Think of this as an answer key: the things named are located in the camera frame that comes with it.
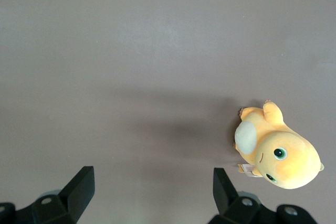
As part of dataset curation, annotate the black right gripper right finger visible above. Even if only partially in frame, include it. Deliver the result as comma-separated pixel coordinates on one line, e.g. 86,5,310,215
208,167,279,224

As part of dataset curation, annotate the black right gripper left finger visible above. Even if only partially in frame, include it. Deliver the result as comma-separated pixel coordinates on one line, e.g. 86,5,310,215
15,166,95,224

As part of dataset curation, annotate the yellow plush toy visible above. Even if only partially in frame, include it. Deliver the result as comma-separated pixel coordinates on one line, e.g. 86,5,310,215
232,99,325,190

